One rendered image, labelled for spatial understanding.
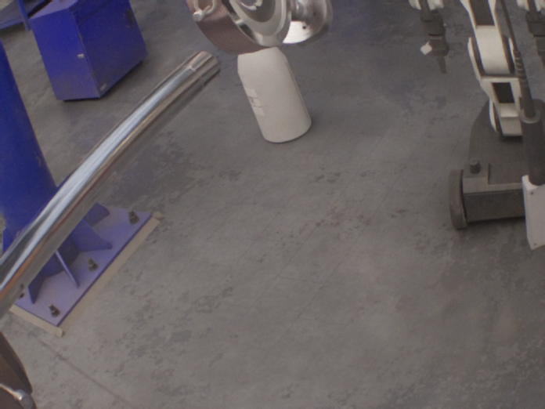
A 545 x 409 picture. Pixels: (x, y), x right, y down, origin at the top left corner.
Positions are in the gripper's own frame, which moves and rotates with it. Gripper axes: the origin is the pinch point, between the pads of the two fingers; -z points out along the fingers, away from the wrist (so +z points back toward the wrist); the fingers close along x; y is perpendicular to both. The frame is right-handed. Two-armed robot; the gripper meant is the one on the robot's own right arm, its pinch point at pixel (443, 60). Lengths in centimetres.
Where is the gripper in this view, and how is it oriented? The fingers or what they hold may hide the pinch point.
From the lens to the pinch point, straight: 253.5
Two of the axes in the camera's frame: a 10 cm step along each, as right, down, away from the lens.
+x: -3.6, 4.5, -8.2
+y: 9.0, -0.7, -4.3
